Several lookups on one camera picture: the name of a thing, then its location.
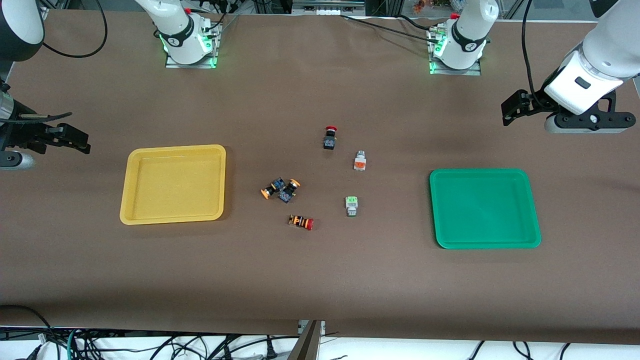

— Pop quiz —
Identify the yellow plastic tray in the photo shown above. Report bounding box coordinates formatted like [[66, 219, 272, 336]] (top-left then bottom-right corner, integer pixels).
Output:
[[119, 144, 227, 226]]

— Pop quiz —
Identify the black cable across table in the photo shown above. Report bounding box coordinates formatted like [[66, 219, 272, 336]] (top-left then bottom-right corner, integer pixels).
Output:
[[340, 14, 443, 45]]

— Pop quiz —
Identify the green plastic tray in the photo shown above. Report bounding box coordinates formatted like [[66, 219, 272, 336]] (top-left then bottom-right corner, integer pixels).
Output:
[[429, 168, 542, 250]]

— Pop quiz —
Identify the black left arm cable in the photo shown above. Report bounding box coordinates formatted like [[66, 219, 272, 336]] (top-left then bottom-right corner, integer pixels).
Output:
[[521, 0, 548, 103]]

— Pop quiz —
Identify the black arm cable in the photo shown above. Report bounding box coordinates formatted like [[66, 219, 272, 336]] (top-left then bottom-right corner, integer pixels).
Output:
[[42, 0, 109, 59], [521, 0, 548, 103]]

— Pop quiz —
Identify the large table cover mat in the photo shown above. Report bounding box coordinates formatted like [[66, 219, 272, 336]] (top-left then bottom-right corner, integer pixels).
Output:
[[0, 10, 640, 346]]

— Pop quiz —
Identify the black curved floor cable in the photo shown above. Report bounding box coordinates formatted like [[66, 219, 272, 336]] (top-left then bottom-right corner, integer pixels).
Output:
[[0, 305, 53, 343]]

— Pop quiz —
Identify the grey diagonal support beam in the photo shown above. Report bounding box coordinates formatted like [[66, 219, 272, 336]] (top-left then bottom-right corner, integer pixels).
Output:
[[286, 320, 326, 360]]

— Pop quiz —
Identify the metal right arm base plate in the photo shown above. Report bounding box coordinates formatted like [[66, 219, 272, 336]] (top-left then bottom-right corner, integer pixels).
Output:
[[165, 17, 220, 69]]

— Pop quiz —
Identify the silver aluminium rail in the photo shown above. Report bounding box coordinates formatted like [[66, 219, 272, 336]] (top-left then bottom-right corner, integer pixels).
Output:
[[292, 0, 366, 16]]

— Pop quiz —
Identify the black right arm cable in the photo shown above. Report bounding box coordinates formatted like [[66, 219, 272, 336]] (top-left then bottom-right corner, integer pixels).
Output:
[[42, 0, 109, 59]]

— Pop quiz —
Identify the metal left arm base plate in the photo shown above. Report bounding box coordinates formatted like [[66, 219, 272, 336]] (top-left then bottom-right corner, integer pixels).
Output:
[[428, 27, 482, 76]]

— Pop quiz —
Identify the yellow mushroom button blue body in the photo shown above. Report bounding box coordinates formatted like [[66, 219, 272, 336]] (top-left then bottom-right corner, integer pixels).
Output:
[[278, 178, 302, 204], [260, 176, 286, 200]]

